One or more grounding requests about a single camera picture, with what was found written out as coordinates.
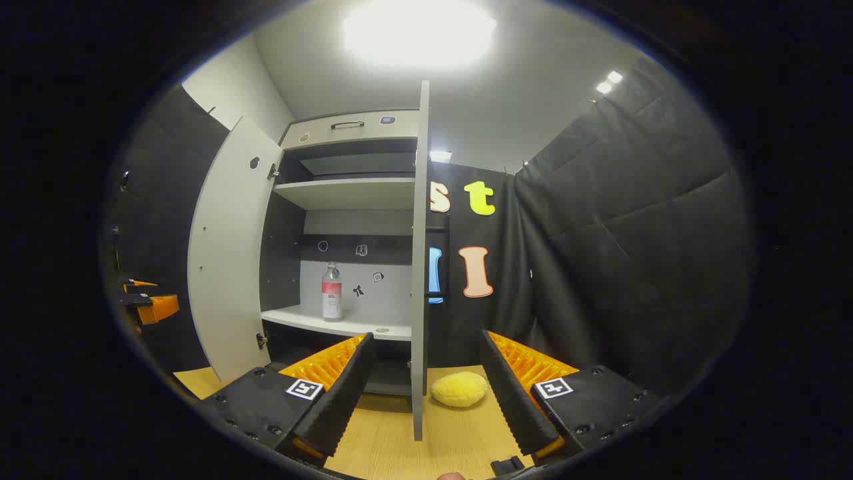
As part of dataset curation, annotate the yellow fluffy round pad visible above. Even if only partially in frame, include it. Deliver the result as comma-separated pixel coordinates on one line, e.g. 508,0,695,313
430,371,490,409

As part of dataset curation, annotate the wide grey cabinet shelf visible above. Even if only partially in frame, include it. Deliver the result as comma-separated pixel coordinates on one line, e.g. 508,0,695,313
273,177,417,211

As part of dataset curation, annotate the clear bottle with pink label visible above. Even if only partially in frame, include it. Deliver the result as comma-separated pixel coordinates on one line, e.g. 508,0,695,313
321,262,343,322

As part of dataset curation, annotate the black right door handle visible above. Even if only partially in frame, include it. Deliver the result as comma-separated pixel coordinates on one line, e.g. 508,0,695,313
426,227,449,299

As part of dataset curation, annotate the large ceiling light panel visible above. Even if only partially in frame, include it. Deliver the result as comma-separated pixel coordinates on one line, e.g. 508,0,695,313
343,0,497,71

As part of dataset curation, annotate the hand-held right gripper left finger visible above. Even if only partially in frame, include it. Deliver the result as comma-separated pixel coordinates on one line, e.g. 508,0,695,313
198,332,375,467

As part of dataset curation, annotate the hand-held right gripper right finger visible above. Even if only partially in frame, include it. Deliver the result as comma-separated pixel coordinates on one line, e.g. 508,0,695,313
480,329,662,467

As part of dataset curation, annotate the grey cabinet drawer front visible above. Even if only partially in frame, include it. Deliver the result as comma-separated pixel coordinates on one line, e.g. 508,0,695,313
280,110,421,151

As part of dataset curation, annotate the grey cabinet door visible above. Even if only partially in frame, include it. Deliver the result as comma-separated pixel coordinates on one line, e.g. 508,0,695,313
410,80,430,442
187,115,284,384

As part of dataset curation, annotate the narrow grey cabinet shelf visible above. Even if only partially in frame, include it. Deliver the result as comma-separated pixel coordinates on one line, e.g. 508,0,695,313
300,153,417,176

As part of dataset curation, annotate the grey cabinet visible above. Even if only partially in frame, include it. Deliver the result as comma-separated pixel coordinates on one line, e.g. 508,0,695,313
257,109,430,401

